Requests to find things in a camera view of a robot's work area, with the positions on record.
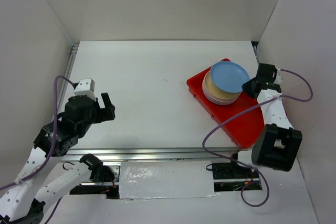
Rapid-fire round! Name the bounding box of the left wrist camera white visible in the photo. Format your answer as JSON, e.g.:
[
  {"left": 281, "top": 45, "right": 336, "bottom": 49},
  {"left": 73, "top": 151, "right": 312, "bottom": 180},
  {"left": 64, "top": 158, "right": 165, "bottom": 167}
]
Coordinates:
[{"left": 73, "top": 78, "right": 96, "bottom": 101}]

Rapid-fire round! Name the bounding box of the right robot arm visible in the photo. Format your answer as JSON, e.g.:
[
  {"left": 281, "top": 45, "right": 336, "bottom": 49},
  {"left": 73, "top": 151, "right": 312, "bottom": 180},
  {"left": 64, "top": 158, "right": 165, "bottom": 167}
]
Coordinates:
[{"left": 230, "top": 63, "right": 302, "bottom": 172}]

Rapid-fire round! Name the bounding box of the blue plastic plate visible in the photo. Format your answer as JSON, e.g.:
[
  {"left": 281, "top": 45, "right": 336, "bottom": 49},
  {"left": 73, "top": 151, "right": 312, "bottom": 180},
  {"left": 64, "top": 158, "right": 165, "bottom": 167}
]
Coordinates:
[{"left": 210, "top": 61, "right": 250, "bottom": 93}]

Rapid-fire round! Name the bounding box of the red plastic bin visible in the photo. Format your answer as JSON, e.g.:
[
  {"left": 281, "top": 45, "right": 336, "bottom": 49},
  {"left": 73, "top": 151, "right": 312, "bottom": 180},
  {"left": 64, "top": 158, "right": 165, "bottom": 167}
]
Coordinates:
[{"left": 186, "top": 68, "right": 264, "bottom": 148}]

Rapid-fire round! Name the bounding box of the yellow plastic plate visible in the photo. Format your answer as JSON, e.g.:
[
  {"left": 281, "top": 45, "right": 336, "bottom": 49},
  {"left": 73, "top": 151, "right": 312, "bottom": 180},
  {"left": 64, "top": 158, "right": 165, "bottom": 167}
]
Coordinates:
[{"left": 202, "top": 71, "right": 240, "bottom": 103}]

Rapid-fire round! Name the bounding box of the aluminium table frame rail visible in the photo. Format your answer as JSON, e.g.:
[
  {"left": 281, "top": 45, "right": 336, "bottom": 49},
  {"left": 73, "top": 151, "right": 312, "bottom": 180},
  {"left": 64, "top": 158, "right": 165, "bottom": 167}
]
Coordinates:
[{"left": 60, "top": 147, "right": 260, "bottom": 162}]

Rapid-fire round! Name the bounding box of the white foam board cover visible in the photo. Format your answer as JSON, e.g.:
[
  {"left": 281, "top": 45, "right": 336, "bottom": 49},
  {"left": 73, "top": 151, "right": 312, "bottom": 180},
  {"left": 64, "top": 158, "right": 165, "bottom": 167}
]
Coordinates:
[{"left": 119, "top": 161, "right": 215, "bottom": 199}]

